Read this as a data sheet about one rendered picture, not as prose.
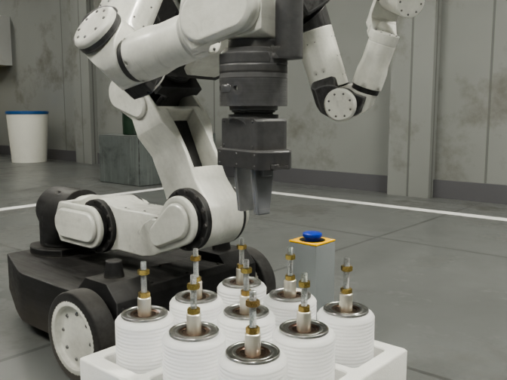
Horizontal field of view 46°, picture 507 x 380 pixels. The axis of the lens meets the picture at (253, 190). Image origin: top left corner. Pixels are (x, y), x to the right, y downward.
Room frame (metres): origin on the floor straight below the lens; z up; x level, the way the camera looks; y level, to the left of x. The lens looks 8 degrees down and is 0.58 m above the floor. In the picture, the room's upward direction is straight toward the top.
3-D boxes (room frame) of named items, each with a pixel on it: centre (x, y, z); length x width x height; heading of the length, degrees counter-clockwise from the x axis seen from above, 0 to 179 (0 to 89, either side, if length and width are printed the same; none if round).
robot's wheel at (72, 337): (1.23, 0.37, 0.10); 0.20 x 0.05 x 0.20; 49
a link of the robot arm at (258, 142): (0.78, 0.00, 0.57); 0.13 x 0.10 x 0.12; 36
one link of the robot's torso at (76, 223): (1.61, 0.41, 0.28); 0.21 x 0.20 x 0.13; 49
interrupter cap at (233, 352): (0.78, 0.00, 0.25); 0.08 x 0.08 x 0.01
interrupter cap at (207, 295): (1.02, 0.10, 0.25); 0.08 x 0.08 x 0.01
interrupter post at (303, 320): (0.86, -0.08, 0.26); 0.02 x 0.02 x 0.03
